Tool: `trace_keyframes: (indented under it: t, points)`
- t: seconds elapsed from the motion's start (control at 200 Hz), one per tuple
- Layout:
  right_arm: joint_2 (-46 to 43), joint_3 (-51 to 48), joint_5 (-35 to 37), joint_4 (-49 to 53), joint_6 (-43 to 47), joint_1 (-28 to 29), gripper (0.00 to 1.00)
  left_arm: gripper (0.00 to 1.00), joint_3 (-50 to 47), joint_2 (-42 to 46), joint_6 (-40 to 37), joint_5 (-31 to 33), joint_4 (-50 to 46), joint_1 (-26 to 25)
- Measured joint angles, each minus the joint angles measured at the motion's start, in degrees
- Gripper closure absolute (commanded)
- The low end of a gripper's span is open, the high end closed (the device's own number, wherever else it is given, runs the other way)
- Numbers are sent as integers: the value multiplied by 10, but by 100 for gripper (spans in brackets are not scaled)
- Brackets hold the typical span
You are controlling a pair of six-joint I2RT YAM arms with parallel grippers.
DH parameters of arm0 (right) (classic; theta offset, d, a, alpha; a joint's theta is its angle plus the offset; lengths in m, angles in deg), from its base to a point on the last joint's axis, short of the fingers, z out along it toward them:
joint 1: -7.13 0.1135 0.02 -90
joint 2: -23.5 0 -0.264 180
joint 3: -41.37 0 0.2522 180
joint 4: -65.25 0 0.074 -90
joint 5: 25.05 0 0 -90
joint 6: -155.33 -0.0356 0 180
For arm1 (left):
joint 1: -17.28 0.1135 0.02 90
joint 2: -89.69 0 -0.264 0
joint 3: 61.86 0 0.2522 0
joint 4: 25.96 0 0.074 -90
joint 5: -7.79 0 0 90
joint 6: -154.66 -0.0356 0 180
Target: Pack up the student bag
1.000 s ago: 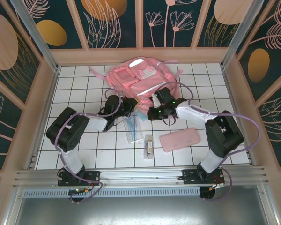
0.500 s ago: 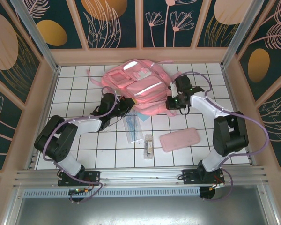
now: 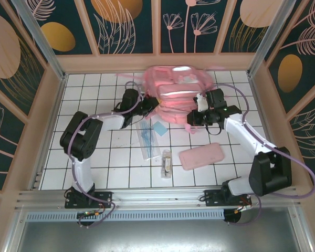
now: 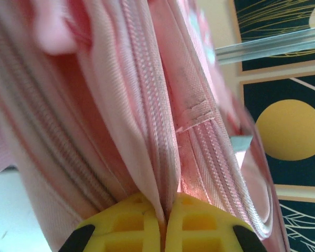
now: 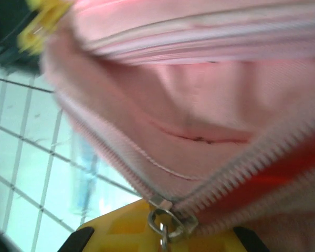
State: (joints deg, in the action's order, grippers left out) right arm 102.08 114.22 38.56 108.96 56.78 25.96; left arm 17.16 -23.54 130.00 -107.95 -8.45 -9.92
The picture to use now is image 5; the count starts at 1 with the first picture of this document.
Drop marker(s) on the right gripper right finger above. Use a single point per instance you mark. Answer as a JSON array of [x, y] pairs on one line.
[[249, 241]]

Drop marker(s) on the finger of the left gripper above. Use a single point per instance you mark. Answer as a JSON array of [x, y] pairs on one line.
[[51, 10], [34, 42]]

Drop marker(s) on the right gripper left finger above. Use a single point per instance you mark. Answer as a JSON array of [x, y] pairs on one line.
[[120, 233]]

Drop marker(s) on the pink backpack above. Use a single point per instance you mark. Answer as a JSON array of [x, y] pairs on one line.
[[199, 92]]

